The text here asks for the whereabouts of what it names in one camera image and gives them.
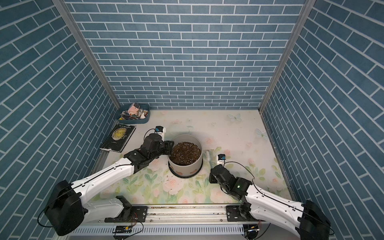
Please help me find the white ceramic pot with soil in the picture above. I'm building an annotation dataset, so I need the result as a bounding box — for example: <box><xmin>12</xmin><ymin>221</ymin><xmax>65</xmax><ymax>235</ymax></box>
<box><xmin>167</xmin><ymin>135</ymin><xmax>203</xmax><ymax>179</ymax></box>

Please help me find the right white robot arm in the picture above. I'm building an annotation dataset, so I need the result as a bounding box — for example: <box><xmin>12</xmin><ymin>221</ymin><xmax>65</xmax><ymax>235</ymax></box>
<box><xmin>210</xmin><ymin>165</ymin><xmax>333</xmax><ymax>240</ymax></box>

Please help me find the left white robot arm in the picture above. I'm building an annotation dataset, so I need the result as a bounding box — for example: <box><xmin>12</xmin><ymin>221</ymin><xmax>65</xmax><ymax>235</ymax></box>
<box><xmin>43</xmin><ymin>133</ymin><xmax>175</xmax><ymax>236</ymax></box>

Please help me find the black pot saucer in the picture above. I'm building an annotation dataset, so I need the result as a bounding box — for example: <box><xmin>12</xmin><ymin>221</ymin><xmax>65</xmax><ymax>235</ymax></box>
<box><xmin>167</xmin><ymin>163</ymin><xmax>204</xmax><ymax>179</ymax></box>

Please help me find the black Moon and Sixpence book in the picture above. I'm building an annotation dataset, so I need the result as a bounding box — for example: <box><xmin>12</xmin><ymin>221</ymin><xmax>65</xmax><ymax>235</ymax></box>
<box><xmin>100</xmin><ymin>123</ymin><xmax>136</xmax><ymax>153</ymax></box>

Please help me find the pink handheld device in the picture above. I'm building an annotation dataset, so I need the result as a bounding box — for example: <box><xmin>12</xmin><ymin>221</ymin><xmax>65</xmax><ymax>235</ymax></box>
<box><xmin>128</xmin><ymin>103</ymin><xmax>140</xmax><ymax>116</ymax></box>

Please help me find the teal plastic storage bin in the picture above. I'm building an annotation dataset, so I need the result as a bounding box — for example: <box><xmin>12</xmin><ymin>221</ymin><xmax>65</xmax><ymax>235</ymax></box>
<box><xmin>115</xmin><ymin>103</ymin><xmax>150</xmax><ymax>125</ymax></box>

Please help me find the floral table mat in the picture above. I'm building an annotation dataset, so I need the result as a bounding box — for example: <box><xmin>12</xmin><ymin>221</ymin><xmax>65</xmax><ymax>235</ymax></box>
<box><xmin>93</xmin><ymin>110</ymin><xmax>291</xmax><ymax>205</ymax></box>

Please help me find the green circuit board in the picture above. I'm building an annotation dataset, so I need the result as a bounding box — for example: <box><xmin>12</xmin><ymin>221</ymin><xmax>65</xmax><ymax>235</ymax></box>
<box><xmin>113</xmin><ymin>226</ymin><xmax>133</xmax><ymax>235</ymax></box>

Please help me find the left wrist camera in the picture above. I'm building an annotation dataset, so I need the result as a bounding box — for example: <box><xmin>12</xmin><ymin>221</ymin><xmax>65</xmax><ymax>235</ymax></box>
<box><xmin>155</xmin><ymin>126</ymin><xmax>166</xmax><ymax>141</ymax></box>

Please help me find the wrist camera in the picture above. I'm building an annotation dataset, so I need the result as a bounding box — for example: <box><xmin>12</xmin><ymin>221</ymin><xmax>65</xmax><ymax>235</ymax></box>
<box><xmin>217</xmin><ymin>154</ymin><xmax>226</xmax><ymax>166</ymax></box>
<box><xmin>155</xmin><ymin>126</ymin><xmax>166</xmax><ymax>141</ymax></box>

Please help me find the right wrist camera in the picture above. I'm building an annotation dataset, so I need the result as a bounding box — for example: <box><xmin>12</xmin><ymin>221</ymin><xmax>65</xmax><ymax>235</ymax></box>
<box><xmin>217</xmin><ymin>154</ymin><xmax>226</xmax><ymax>166</ymax></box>

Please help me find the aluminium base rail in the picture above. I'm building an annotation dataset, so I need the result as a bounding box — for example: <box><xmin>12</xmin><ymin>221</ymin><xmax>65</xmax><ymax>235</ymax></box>
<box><xmin>54</xmin><ymin>204</ymin><xmax>292</xmax><ymax>240</ymax></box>

